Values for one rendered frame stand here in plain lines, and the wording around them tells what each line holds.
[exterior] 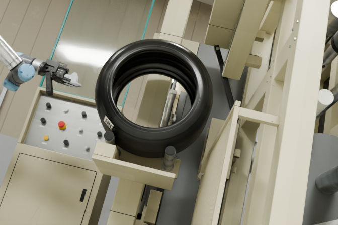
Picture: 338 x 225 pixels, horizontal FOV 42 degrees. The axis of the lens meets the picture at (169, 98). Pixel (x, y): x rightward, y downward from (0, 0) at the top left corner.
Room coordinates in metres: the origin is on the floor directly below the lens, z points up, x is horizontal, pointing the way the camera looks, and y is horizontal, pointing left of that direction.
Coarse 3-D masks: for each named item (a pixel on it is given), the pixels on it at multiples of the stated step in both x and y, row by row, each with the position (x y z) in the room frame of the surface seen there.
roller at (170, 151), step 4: (168, 148) 1.89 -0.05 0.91; (172, 148) 1.88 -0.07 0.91; (168, 152) 1.89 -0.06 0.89; (172, 152) 1.88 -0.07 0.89; (164, 156) 1.99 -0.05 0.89; (168, 156) 1.91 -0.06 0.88; (172, 156) 1.91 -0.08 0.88; (164, 160) 2.05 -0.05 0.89; (168, 160) 1.99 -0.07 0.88; (172, 160) 2.00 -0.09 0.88; (164, 164) 2.12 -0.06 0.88; (168, 164) 2.08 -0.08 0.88; (172, 164) 2.12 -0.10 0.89; (164, 168) 2.21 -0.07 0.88; (168, 168) 2.17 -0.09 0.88
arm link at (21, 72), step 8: (0, 40) 1.80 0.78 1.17; (0, 48) 1.81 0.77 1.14; (8, 48) 1.82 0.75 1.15; (0, 56) 1.83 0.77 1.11; (8, 56) 1.83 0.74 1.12; (16, 56) 1.85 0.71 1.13; (8, 64) 1.85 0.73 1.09; (16, 64) 1.85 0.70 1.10; (24, 64) 1.86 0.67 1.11; (16, 72) 1.88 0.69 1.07; (24, 72) 1.86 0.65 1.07; (32, 72) 1.88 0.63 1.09; (16, 80) 1.93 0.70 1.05; (24, 80) 1.90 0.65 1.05
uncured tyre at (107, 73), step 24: (120, 48) 1.93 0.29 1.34; (144, 48) 1.89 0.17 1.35; (168, 48) 1.88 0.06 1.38; (120, 72) 2.14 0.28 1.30; (144, 72) 2.16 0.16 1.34; (168, 72) 2.15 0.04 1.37; (192, 72) 1.88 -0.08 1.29; (96, 96) 1.93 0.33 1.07; (192, 96) 2.14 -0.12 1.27; (120, 120) 1.89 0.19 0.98; (192, 120) 1.88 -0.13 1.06; (120, 144) 2.04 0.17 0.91; (144, 144) 1.91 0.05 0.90; (168, 144) 1.91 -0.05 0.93
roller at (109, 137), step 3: (105, 132) 1.90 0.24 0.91; (108, 132) 1.90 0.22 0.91; (111, 132) 1.90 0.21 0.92; (105, 135) 1.90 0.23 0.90; (108, 135) 1.90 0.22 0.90; (111, 135) 1.90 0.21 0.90; (105, 138) 1.90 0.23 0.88; (108, 138) 1.90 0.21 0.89; (111, 138) 1.90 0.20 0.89; (114, 138) 1.93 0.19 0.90; (108, 141) 1.92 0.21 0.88; (111, 141) 1.92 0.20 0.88; (114, 141) 1.96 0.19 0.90; (114, 144) 2.00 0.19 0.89; (117, 147) 2.12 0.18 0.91
